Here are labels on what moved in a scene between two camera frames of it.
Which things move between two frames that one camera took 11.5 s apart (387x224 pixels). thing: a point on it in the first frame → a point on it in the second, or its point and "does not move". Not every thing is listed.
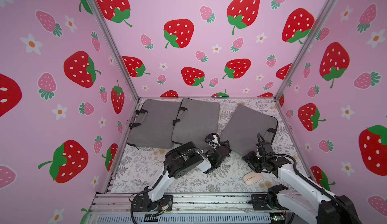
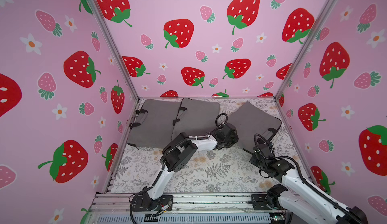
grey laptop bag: (153, 127) does not move
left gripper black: (223, 146) → (236, 138)
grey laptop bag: (242, 125) does not move
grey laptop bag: (195, 119) does not move
